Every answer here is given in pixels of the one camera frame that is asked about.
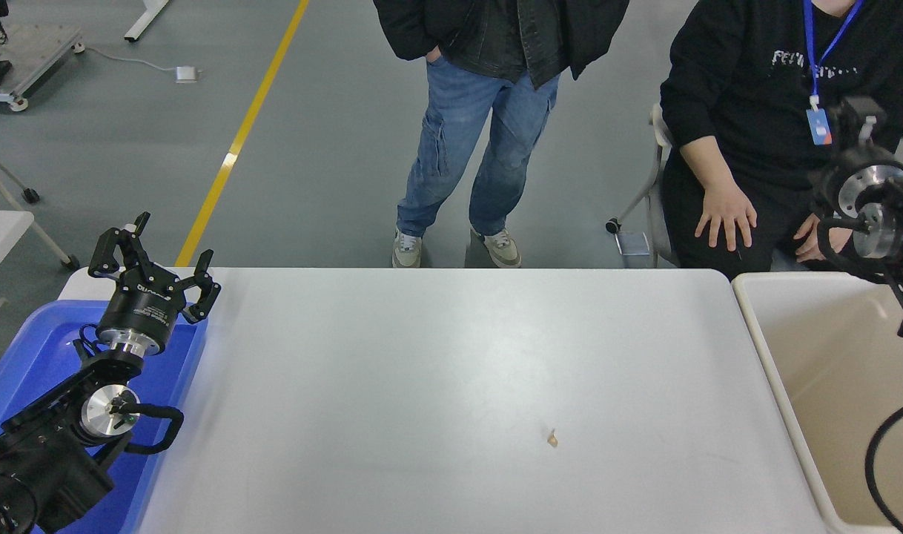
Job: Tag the person's right hand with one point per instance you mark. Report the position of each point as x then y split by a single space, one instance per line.
726 215

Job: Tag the large pale plastic bin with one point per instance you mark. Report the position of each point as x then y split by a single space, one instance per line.
829 386

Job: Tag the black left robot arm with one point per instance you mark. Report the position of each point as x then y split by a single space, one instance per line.
47 452

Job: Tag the white metal stand leg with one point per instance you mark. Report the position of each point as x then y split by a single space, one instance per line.
146 18

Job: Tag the white office chair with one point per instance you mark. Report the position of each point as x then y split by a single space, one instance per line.
660 133

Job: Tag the person's left hand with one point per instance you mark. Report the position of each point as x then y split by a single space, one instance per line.
809 241

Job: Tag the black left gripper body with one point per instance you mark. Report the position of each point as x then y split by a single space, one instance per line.
136 311

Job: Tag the person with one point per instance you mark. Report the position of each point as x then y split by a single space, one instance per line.
488 126
733 96

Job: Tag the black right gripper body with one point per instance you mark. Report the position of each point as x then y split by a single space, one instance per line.
826 182

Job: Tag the white power adapter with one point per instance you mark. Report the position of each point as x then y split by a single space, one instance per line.
186 73

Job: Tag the person's right forearm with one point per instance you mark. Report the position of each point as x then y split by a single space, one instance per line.
707 163

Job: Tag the small tan paper scrap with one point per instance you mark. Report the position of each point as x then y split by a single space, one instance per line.
551 440

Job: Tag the blue plastic tray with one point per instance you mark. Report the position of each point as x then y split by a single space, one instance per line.
21 356

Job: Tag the grey wheeled metal platform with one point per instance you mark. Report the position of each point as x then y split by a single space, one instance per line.
36 44

